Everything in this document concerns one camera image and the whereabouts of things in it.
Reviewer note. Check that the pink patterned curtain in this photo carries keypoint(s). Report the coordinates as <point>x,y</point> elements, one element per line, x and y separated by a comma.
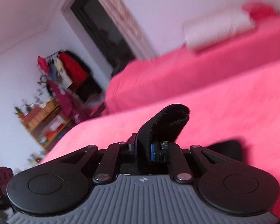
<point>129,27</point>

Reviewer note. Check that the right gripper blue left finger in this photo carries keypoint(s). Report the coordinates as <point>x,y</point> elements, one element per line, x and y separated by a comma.
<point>132,146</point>

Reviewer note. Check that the folded pink blanket stack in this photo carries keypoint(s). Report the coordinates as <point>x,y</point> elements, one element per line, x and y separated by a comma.
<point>258,10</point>

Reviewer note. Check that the wooden shelf with boxes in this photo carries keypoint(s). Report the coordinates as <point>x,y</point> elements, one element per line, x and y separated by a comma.
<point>46,123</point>

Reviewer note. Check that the pink-covered far bed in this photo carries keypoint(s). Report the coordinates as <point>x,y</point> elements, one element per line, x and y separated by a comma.
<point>180,71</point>

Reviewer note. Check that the dark window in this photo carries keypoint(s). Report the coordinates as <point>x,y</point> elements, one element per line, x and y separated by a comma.
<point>104,33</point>

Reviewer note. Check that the hanging clothes on rack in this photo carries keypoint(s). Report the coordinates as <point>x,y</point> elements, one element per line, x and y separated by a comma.
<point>68,70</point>

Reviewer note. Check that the black knit pants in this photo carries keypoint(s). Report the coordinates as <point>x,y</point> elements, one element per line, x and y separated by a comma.
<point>167,126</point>

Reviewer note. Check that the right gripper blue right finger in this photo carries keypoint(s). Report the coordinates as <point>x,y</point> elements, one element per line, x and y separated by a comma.
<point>159,152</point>

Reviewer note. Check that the maroon hanging garment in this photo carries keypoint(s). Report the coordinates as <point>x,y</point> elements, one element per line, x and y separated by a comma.
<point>70,106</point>

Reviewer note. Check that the folded cream quilt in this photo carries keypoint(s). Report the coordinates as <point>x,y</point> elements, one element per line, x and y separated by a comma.
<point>215,28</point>

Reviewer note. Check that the pink blanket on near bed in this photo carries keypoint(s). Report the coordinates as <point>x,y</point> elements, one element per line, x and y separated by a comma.
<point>245,106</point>

